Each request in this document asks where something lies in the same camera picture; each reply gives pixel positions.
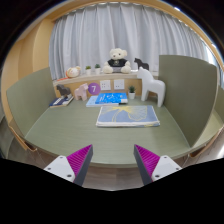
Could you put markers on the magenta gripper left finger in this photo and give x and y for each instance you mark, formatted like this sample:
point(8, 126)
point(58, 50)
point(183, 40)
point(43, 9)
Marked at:
point(73, 167)

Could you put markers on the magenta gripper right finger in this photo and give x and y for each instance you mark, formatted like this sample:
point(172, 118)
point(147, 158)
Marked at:
point(153, 167)

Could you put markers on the blue yellow towel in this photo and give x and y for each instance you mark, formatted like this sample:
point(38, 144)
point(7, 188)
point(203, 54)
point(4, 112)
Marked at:
point(127, 116)

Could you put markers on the dark blue notebook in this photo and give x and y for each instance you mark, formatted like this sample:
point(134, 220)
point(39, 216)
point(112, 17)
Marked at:
point(61, 101)

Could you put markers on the pink horse figurine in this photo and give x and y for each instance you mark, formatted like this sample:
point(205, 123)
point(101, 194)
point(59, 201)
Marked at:
point(81, 92)

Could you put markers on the blue book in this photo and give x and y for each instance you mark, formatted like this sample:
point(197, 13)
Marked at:
point(107, 99)

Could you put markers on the dark brown horse figurine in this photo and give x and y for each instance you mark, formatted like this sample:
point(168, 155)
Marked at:
point(64, 91)

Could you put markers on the small potted plant on bed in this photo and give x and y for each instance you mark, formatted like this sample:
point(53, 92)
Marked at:
point(131, 92)

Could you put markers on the purple number seven disc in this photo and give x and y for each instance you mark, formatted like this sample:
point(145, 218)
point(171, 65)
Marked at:
point(94, 88)

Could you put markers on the green left cushion panel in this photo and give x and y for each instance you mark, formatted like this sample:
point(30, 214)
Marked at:
point(30, 97)

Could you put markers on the green cushion panel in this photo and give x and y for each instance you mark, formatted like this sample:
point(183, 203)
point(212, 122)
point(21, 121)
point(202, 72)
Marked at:
point(30, 97)
point(191, 90)

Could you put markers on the white horse figurine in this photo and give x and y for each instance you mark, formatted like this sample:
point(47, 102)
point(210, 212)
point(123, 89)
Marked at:
point(150, 84)

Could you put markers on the green right cushion panel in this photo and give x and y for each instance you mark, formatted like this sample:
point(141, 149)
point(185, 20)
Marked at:
point(191, 90)

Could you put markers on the orange white plush toy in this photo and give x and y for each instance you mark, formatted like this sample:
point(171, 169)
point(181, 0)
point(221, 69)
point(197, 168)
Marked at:
point(73, 72)

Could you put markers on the left potted plant on shelf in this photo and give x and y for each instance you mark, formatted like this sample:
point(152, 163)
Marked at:
point(88, 70)

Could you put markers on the potted plant on shelf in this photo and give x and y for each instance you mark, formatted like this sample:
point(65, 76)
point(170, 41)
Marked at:
point(88, 70)
point(97, 69)

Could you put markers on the black horse figurine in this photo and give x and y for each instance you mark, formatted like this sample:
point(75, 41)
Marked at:
point(141, 64)

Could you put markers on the right potted plant on shelf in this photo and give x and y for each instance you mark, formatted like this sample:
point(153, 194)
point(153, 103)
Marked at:
point(97, 69)

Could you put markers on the white teddy bear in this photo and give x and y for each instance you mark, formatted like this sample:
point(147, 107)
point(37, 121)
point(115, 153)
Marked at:
point(117, 62)

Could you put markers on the grey white curtain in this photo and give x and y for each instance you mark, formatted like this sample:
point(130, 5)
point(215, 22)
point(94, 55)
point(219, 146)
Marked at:
point(86, 36)

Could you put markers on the left white wall socket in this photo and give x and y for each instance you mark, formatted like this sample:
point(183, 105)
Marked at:
point(105, 85)

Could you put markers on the white wall socket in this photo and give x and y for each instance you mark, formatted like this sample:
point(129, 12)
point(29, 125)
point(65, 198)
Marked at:
point(105, 85)
point(119, 84)

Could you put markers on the right white wall socket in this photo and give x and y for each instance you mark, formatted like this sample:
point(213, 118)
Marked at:
point(119, 84)

